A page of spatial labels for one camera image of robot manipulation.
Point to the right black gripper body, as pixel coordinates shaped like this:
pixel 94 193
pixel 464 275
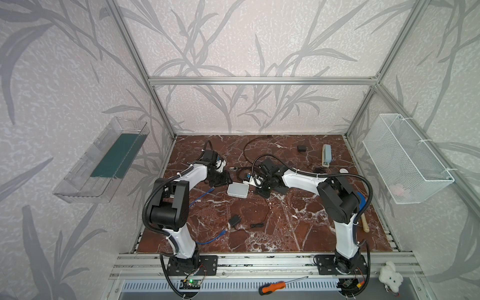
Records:
pixel 265 184

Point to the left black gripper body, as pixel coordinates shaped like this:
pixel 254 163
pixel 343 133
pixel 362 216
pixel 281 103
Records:
pixel 220 176

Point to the black network switch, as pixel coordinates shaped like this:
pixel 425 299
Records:
pixel 281 189

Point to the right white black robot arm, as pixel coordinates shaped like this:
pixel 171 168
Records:
pixel 340 200

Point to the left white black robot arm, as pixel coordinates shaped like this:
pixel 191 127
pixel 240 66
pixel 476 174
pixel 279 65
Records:
pixel 167 208

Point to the black power adapter cube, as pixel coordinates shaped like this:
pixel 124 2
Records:
pixel 234 221

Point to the grey brush block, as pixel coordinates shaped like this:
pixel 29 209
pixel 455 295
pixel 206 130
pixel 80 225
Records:
pixel 326 155

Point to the green circuit board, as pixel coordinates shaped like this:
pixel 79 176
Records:
pixel 190 284

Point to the pink item in basket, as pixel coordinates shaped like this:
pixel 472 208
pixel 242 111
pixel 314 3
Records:
pixel 398 190

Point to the white plush toy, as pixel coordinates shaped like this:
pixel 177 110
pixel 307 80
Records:
pixel 390 277

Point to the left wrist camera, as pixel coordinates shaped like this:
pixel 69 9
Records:
pixel 220 165

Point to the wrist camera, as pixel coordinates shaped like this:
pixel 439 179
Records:
pixel 253 180
pixel 220 165

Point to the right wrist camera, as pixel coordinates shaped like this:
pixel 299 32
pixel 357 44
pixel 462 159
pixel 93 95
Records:
pixel 253 180

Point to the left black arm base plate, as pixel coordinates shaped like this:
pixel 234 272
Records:
pixel 200 265

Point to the wooden handle blue tool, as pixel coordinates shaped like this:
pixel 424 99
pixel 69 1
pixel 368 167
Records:
pixel 365 225

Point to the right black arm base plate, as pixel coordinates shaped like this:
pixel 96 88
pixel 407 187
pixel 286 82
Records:
pixel 327 264

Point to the orange handled screwdriver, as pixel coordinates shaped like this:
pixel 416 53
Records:
pixel 269 288

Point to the clear plastic wall tray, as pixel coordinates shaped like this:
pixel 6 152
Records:
pixel 98 174

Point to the white wire mesh basket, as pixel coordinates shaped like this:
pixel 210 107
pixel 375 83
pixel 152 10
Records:
pixel 402 156

